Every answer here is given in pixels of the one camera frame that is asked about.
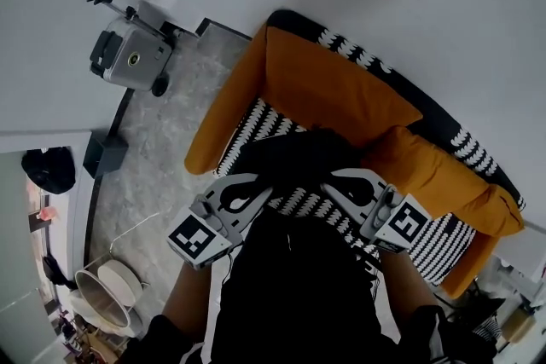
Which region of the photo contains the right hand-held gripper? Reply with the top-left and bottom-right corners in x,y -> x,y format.
319,168 -> 433,255

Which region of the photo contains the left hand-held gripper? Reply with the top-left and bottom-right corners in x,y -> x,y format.
166,172 -> 274,272

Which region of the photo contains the black garment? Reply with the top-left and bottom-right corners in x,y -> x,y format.
232,125 -> 363,210

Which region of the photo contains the orange sofa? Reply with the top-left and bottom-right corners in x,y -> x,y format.
183,9 -> 526,299

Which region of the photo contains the person's right forearm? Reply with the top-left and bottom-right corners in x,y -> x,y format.
378,249 -> 440,319

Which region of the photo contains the person's left forearm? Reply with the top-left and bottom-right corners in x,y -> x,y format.
161,262 -> 214,340

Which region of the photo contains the person's black clothing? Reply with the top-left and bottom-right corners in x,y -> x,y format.
130,206 -> 498,364

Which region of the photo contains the black square bin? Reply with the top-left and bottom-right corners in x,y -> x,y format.
82,130 -> 130,180

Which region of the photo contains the white cabinet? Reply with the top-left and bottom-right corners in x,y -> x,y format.
490,221 -> 546,282

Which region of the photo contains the white yellow egg-shaped cushion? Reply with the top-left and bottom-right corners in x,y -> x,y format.
67,289 -> 144,340

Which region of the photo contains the small dark hanging bag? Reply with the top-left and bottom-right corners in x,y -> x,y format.
42,253 -> 78,291

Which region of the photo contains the round black bag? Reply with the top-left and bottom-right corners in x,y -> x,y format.
20,146 -> 77,196

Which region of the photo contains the silver scooter suitcase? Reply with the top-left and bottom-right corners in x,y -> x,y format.
84,0 -> 184,98

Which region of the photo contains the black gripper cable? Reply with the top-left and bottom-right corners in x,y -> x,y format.
220,242 -> 236,287

